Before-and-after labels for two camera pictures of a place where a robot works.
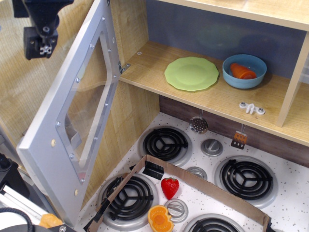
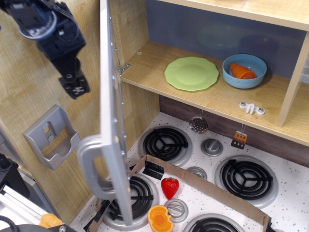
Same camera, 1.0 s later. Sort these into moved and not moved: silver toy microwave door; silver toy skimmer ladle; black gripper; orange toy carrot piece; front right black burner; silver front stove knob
Moved: black gripper; silver toy microwave door
Not moved: silver front stove knob; front right black burner; silver toy skimmer ladle; orange toy carrot piece
